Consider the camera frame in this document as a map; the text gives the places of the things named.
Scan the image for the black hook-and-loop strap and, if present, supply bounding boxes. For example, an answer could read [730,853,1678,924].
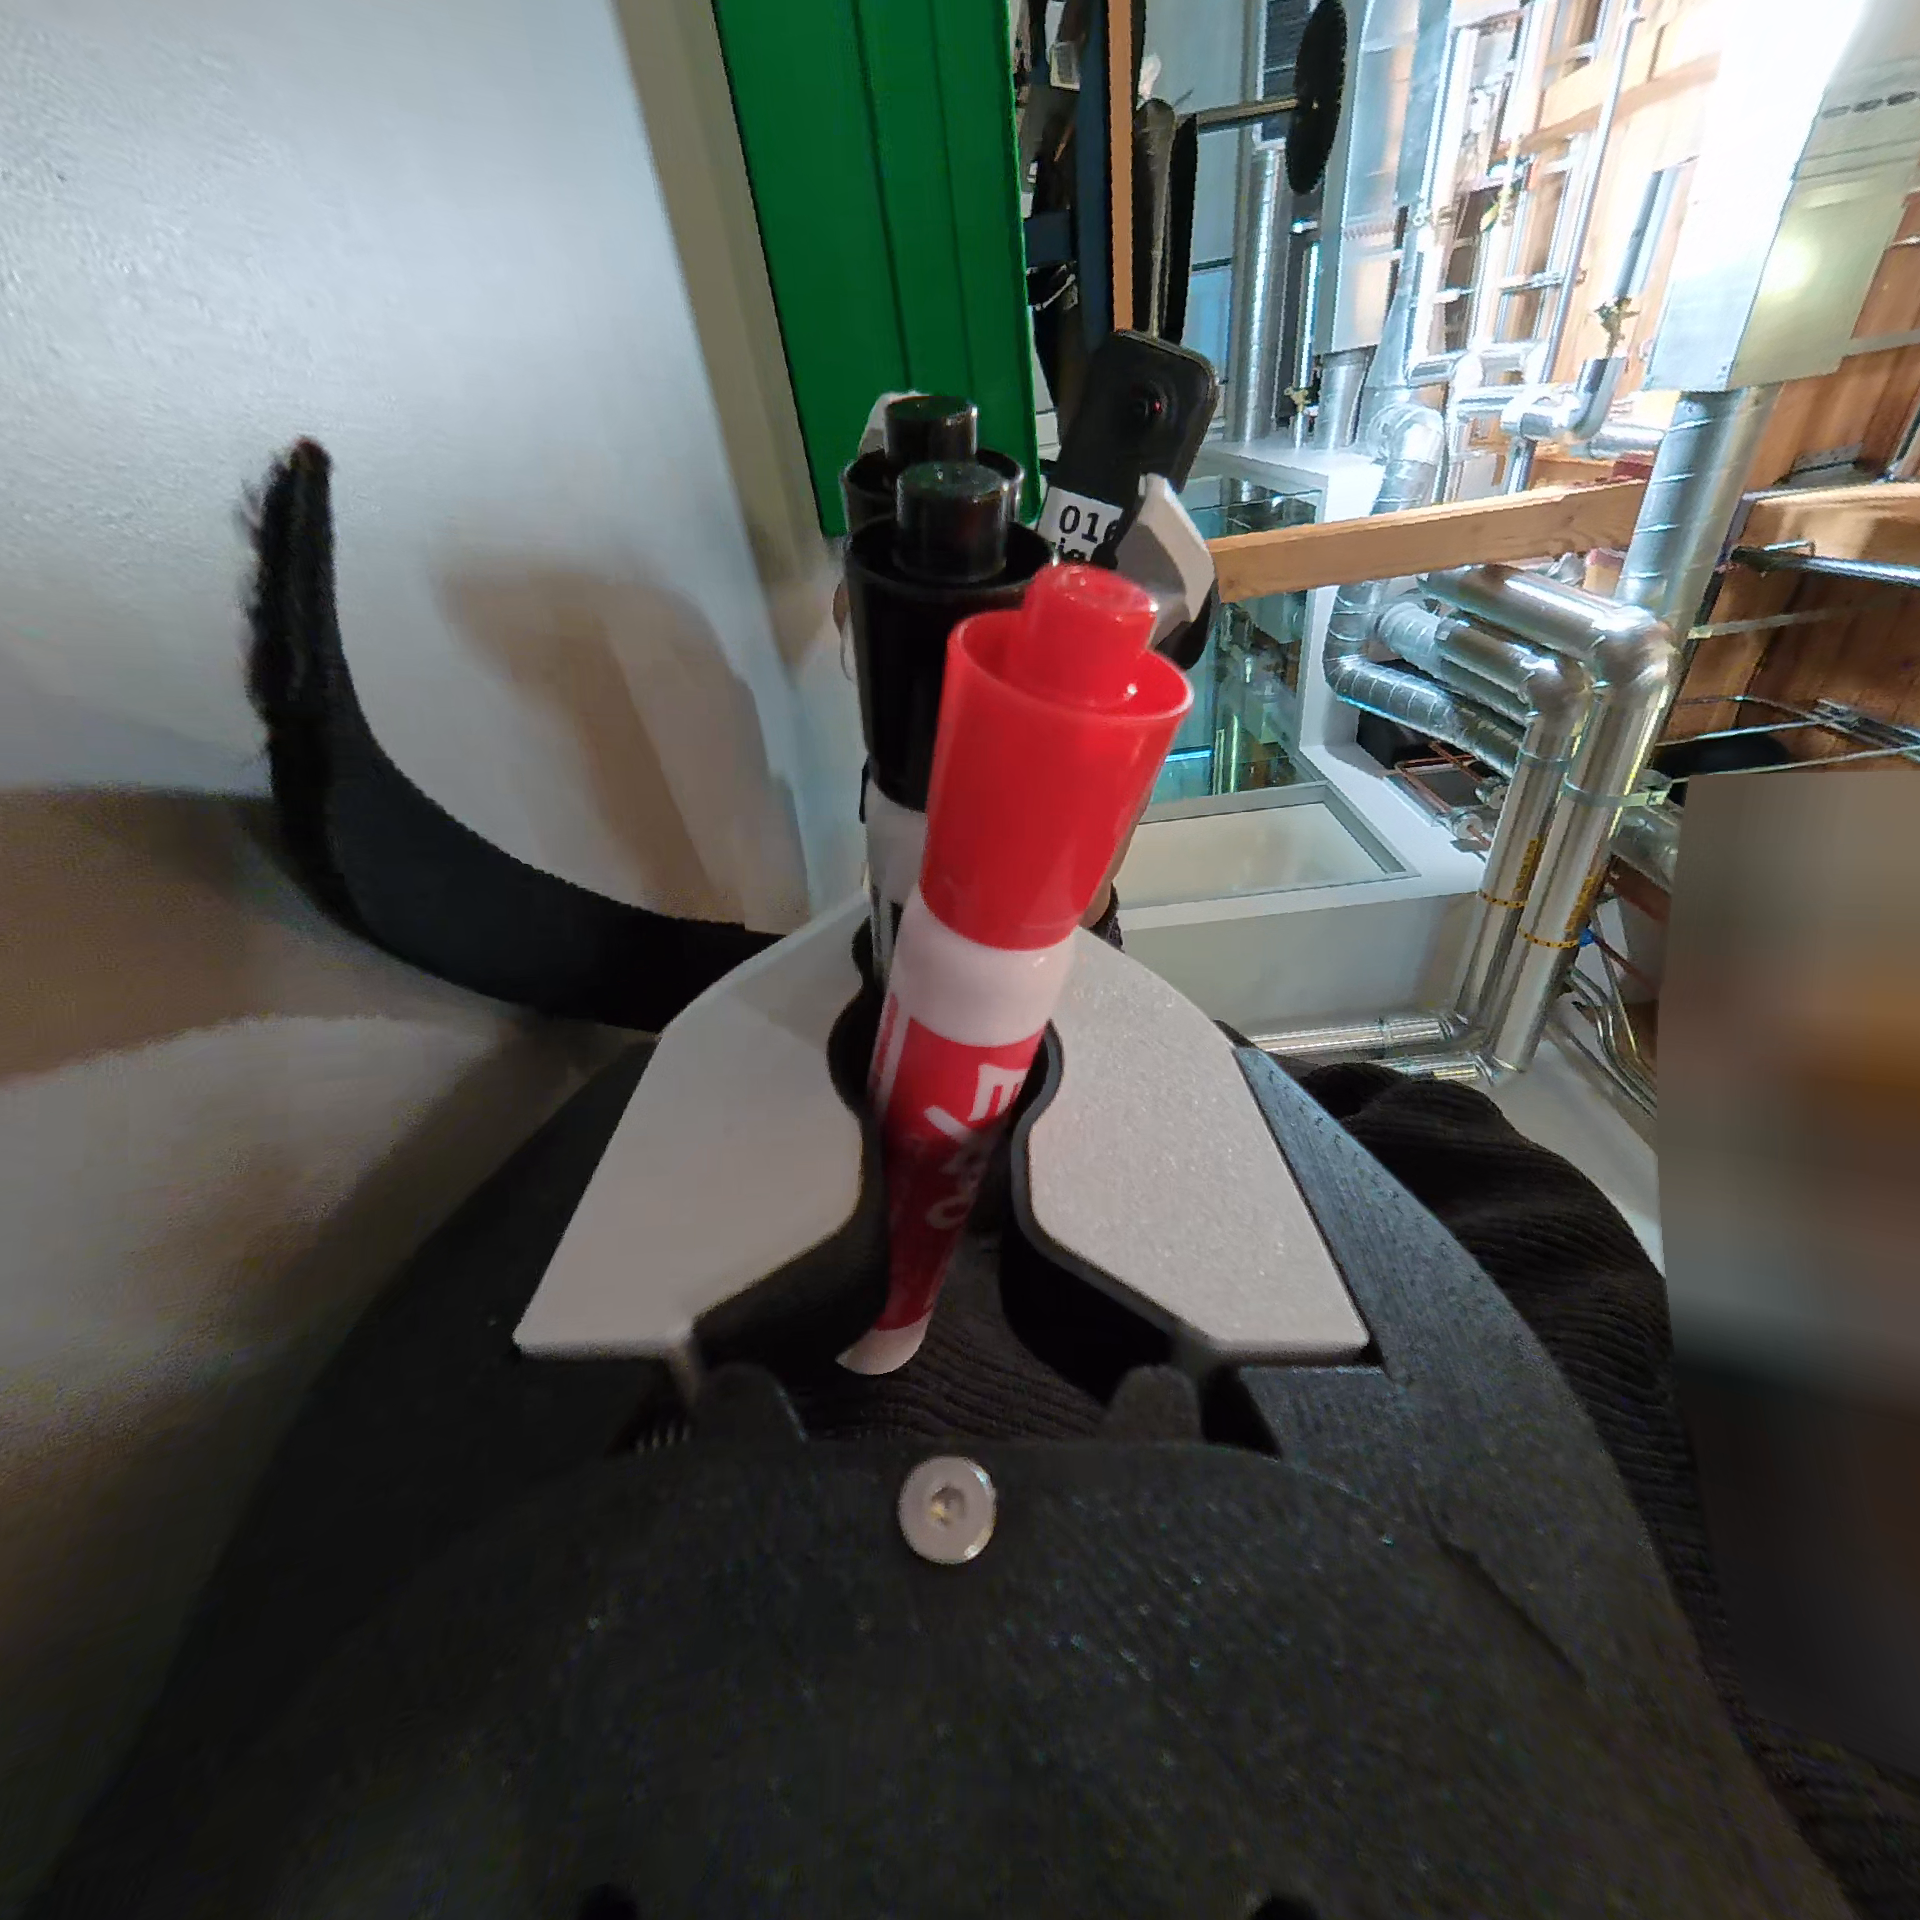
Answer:
[240,433,793,1033]

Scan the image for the wooden handrail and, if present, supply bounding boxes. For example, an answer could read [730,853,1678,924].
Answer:
[1208,480,1648,600]

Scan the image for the silver ducts bundle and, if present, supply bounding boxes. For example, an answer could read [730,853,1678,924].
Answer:
[1328,563,1593,775]

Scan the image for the green plastic bin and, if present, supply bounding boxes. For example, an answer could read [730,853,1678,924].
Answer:
[712,0,1045,539]

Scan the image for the red dry-erase marker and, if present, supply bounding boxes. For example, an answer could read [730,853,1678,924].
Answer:
[834,563,1197,1376]

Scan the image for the black round fan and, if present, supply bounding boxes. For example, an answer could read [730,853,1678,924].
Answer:
[1286,0,1353,195]

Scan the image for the shiny steel pipe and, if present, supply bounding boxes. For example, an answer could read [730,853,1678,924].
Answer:
[1252,382,1787,1085]

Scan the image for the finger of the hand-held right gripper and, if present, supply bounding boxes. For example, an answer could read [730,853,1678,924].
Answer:
[1118,478,1214,669]

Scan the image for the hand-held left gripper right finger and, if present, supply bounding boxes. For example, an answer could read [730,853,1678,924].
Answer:
[1009,932,1373,1366]

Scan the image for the vertical silver duct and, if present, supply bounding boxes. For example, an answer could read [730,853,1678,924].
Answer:
[1236,151,1296,444]

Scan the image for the person's black sweater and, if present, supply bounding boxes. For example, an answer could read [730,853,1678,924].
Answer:
[810,1049,1920,1920]

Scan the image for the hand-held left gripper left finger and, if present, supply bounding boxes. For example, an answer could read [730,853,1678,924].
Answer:
[512,912,881,1365]

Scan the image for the black dry-erase marker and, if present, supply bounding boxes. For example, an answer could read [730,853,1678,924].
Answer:
[843,462,1051,1038]
[836,393,1029,528]

